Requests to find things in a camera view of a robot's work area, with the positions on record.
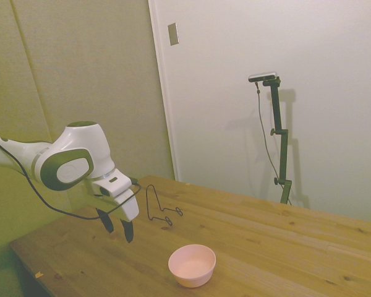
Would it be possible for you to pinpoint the silver exterior camera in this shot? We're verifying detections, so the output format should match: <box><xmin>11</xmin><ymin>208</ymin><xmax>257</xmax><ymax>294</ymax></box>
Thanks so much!
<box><xmin>248</xmin><ymin>71</ymin><xmax>278</xmax><ymax>83</ymax></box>

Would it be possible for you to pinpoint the black wire bowl stand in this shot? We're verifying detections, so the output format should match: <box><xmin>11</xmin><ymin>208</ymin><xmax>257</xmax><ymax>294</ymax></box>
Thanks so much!
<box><xmin>145</xmin><ymin>184</ymin><xmax>184</xmax><ymax>226</ymax></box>

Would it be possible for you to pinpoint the pink plastic bowl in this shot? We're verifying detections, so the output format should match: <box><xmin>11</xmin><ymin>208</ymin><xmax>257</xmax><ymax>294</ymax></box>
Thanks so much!
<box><xmin>168</xmin><ymin>244</ymin><xmax>217</xmax><ymax>288</ymax></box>

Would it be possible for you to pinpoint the grey wall switch plate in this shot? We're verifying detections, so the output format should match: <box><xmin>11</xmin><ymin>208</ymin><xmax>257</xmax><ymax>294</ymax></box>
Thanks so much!
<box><xmin>168</xmin><ymin>22</ymin><xmax>179</xmax><ymax>46</ymax></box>

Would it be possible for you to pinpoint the white door frame trim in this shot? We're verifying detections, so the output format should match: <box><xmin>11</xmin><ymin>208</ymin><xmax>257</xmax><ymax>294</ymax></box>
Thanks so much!
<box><xmin>147</xmin><ymin>0</ymin><xmax>180</xmax><ymax>183</ymax></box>

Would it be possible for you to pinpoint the dark articulated camera stand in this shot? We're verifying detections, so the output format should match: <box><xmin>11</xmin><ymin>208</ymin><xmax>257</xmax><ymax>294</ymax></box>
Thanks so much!
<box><xmin>262</xmin><ymin>77</ymin><xmax>293</xmax><ymax>204</ymax></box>

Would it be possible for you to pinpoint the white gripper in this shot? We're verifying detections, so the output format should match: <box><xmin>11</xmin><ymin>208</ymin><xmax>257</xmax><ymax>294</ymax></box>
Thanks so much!
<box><xmin>95</xmin><ymin>188</ymin><xmax>140</xmax><ymax>244</ymax></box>

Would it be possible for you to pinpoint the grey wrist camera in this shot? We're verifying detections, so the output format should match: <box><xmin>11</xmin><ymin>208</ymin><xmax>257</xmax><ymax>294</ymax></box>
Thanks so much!
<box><xmin>92</xmin><ymin>195</ymin><xmax>117</xmax><ymax>212</ymax></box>

